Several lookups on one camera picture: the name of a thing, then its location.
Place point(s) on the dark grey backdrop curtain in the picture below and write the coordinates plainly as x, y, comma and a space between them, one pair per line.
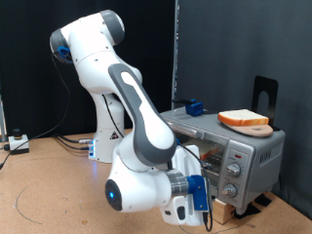
227, 48

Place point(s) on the black metal bookend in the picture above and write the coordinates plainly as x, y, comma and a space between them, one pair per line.
260, 84

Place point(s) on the black backdrop curtain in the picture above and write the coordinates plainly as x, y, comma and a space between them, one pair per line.
29, 81

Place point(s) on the emergency stop button box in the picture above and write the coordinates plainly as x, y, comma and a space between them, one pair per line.
19, 143

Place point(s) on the silver oven knob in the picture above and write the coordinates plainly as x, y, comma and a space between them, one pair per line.
234, 170
230, 190

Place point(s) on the tall aluminium frame post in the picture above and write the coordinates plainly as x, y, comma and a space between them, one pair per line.
175, 48

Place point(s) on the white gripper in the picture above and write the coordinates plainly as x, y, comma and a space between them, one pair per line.
190, 159

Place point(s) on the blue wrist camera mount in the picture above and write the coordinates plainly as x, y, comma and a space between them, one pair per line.
198, 191

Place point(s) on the slotted wooden block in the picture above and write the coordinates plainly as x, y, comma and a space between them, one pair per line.
224, 211

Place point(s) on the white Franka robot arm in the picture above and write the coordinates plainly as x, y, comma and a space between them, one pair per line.
149, 130

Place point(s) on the black foam pad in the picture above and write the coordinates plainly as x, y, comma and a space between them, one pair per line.
263, 200
247, 211

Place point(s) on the round wooden board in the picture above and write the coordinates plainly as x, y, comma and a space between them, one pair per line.
256, 131

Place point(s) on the silver toaster oven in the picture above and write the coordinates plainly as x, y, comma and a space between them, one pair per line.
260, 156

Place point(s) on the metal stand rod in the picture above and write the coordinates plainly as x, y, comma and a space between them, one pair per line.
2, 120

